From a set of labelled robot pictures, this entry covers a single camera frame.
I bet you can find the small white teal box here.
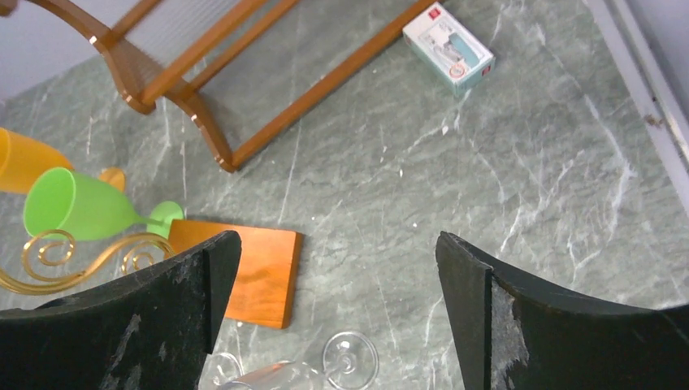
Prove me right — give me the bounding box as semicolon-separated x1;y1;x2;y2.
402;2;496;97

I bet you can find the orange plastic wine glass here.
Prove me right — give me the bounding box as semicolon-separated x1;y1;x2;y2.
0;127;127;195

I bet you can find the green plastic wine glass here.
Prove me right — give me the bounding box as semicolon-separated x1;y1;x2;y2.
23;167;184;241

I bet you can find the clear wine glass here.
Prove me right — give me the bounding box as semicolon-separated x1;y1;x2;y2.
213;331;379;389

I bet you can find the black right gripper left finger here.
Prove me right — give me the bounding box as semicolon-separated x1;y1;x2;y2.
1;231;241;389

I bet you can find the gold wire wine glass rack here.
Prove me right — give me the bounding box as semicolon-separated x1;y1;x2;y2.
1;219;304;329

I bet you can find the wooden three-tier shelf rack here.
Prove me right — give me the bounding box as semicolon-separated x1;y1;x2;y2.
34;1;431;172

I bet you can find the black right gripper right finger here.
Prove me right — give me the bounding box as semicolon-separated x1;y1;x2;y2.
435;232;688;389

